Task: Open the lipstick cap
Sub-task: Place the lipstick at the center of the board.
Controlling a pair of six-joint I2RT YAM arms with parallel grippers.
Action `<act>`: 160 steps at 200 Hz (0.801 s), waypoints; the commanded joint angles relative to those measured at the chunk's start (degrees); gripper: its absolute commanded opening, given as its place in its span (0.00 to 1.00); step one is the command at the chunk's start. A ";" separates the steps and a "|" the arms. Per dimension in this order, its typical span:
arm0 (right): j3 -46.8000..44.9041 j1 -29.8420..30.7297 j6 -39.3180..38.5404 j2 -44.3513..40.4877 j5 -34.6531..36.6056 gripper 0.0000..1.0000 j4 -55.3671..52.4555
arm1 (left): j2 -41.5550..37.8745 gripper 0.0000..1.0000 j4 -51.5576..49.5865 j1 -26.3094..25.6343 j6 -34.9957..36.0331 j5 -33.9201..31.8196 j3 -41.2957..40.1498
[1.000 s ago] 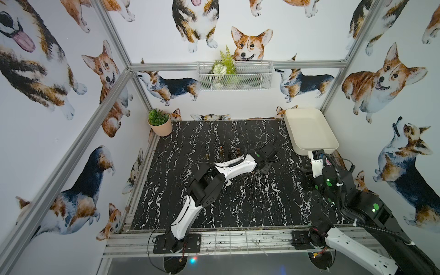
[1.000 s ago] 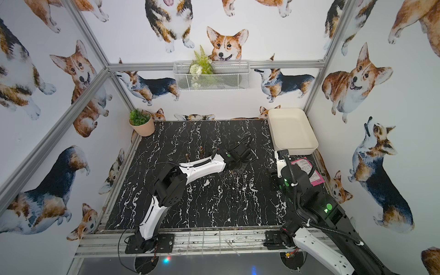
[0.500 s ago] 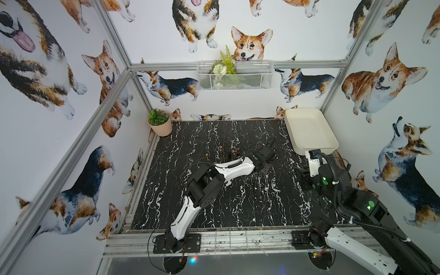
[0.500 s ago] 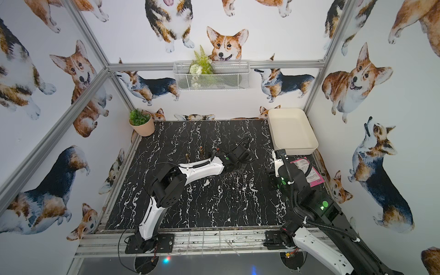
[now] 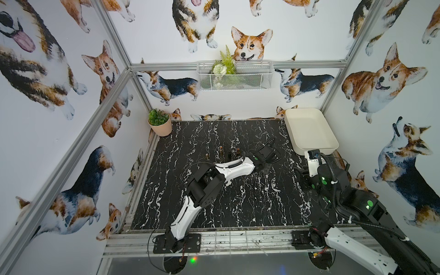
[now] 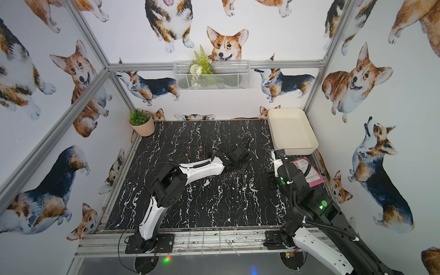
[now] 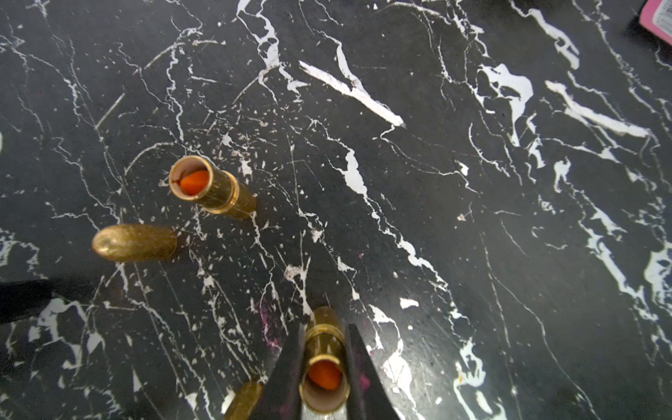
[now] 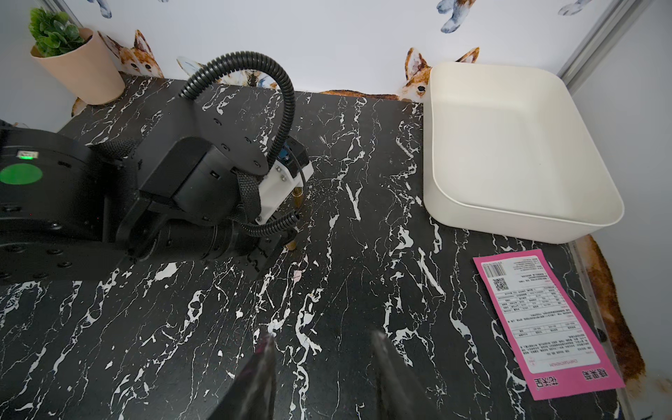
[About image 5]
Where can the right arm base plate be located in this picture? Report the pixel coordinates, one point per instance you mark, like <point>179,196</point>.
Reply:
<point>309,239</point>

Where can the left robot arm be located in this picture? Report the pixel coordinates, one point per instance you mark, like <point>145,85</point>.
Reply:
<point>206,183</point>

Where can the cream rectangular tray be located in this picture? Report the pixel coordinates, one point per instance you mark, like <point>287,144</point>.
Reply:
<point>309,130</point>

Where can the potted green plant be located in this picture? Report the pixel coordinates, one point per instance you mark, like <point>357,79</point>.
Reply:
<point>160,122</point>

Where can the white wire basket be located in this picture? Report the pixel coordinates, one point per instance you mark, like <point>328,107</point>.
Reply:
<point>251,75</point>

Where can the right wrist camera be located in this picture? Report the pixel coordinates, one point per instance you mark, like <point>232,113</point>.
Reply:
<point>313,161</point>

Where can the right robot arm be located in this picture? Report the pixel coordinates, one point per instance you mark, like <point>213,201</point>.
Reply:
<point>361,208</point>

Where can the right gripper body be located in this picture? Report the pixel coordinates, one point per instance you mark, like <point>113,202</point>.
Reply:
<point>314,183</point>

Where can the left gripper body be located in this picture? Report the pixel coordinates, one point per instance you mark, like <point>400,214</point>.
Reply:
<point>269,154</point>

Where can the green fern with white flower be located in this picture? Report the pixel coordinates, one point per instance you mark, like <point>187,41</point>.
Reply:
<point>224,70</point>

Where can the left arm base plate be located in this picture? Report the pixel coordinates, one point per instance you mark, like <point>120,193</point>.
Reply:
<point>166,244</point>

